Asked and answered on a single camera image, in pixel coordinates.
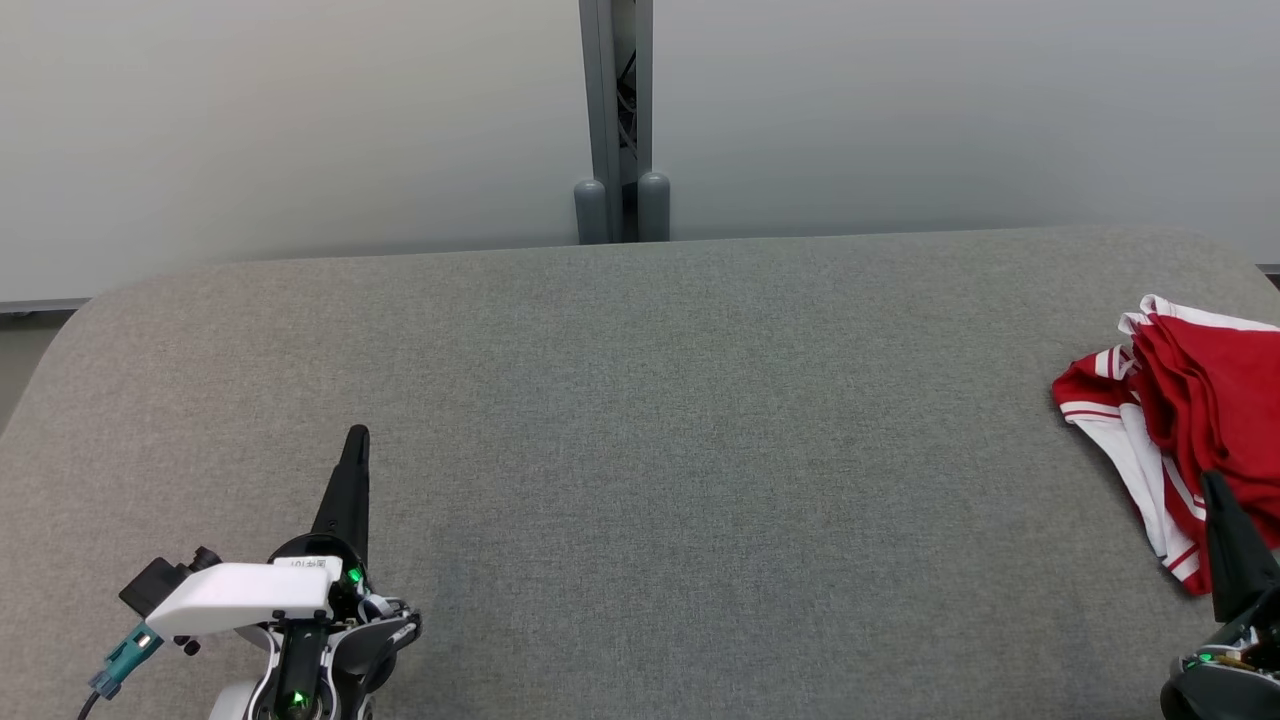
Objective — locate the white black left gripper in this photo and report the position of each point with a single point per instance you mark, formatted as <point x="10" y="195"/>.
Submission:
<point x="240" y="600"/>

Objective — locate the red white-sleeved jersey shirt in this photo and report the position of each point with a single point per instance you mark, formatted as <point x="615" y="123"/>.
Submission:
<point x="1140" y="470"/>

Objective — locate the white partition panel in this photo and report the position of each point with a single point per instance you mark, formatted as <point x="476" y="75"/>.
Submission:
<point x="950" y="110"/>
<point x="300" y="130"/>

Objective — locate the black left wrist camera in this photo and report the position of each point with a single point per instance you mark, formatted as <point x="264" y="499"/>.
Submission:
<point x="155" y="585"/>

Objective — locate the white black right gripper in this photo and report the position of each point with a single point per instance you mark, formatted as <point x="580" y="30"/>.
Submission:
<point x="1230" y="690"/>

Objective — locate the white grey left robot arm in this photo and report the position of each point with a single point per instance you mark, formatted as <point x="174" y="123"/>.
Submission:
<point x="300" y="680"/>

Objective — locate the grey partition joint post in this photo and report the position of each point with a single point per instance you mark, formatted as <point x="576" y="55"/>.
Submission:
<point x="603" y="100"/>

